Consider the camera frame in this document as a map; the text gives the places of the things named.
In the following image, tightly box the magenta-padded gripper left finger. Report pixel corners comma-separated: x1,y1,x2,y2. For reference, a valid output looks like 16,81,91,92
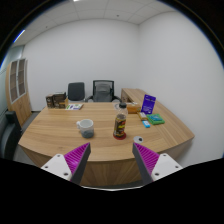
40,142,92,185

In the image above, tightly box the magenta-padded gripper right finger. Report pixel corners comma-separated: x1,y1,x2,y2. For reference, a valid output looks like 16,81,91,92
132,142,184,185

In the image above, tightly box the clear drink bottle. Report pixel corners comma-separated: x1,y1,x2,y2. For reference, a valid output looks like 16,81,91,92
112,101,129,140

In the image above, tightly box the white mug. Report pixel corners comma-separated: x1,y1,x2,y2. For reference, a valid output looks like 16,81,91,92
75,118,95,139

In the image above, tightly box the flat round red coaster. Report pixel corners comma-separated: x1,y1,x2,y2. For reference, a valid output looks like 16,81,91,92
112,132,127,141

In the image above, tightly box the green flat box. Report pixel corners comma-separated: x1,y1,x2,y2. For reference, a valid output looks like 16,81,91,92
146,113,166,126

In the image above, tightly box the small yellow box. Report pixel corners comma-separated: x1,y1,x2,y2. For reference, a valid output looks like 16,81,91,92
136,111,148,121

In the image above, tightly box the orange-brown box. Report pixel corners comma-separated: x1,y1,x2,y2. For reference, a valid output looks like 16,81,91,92
126,102,142,114

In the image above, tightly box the white printed leaflet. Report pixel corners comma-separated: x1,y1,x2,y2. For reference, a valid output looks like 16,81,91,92
65,103,85,111

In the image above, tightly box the purple standing card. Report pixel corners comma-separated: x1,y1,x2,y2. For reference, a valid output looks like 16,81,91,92
140,94,157,115

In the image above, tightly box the kraft cardboard box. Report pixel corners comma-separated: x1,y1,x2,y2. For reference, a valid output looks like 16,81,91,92
53,97,69,109

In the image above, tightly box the small upright brown box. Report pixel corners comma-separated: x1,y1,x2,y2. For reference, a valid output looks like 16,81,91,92
45,94,55,109

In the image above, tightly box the dark brown box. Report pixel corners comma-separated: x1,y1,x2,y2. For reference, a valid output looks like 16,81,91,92
52,91,67,102

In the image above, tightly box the wooden side desk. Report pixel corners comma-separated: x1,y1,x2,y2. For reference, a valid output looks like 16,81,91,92
120,87,148,104

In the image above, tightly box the black office chair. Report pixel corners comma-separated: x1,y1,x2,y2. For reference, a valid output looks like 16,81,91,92
67,81,86,102

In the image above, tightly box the grey mesh office chair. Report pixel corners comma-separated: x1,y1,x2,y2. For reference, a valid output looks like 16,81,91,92
85,79,122,103

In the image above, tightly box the black leather sofa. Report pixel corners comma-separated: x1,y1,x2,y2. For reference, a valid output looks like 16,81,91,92
0,110,23,160

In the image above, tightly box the wooden glass-door cabinet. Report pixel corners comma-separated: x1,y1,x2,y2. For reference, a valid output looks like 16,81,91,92
4,58,33,127

